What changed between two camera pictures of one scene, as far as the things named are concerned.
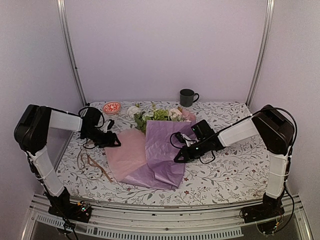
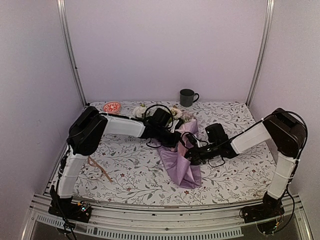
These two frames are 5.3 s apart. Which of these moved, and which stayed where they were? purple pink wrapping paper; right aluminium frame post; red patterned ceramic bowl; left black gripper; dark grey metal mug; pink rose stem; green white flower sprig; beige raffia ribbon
Moved: left black gripper; green white flower sprig; purple pink wrapping paper
Stayed: dark grey metal mug; beige raffia ribbon; red patterned ceramic bowl; right aluminium frame post; pink rose stem
